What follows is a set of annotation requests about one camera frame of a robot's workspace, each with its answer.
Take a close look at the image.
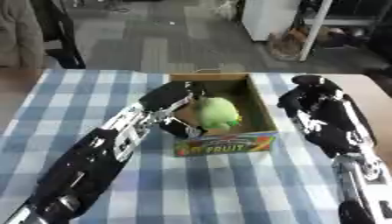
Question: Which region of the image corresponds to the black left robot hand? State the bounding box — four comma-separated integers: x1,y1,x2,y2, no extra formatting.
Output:
137,80,210,139

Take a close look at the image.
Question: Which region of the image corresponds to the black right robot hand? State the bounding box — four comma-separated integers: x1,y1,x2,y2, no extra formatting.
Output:
276,74,379,159

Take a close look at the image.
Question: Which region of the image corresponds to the green plush toy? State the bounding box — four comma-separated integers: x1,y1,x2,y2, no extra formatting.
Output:
191,96,244,131

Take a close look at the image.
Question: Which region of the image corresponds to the cardboard box with printed front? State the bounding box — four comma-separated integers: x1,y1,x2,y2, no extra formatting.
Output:
168,72,281,158

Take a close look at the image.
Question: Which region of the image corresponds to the brown bag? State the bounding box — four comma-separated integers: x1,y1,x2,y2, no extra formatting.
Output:
264,27,310,61

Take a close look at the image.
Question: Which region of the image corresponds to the white table leg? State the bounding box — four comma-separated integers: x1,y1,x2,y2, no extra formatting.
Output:
297,0,334,62

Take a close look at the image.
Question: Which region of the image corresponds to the white cabinet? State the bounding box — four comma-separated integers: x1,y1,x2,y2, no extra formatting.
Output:
240,0,304,42

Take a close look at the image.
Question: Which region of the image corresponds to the black chair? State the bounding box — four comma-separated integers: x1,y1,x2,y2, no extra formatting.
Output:
29,0,88,70

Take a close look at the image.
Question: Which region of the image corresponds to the person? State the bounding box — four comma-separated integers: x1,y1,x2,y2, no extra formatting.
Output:
0,0,46,70

